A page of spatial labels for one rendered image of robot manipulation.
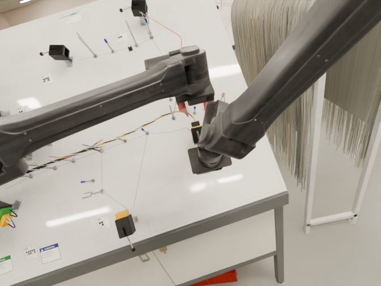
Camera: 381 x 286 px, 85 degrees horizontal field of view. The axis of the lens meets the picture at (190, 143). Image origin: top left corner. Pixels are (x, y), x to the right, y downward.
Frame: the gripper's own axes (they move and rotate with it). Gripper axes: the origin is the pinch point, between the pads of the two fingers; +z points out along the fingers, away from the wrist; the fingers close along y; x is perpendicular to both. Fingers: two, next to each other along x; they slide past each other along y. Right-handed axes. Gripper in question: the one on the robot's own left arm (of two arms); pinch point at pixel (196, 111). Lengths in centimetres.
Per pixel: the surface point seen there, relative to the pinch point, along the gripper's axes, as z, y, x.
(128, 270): 56, 43, 32
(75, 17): -6, 39, -63
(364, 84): 38, -91, -22
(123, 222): 21.8, 32.0, 20.6
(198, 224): 34.5, 8.3, 24.6
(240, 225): 50, -9, 26
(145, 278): 64, 39, 36
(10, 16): 359, 656, -1120
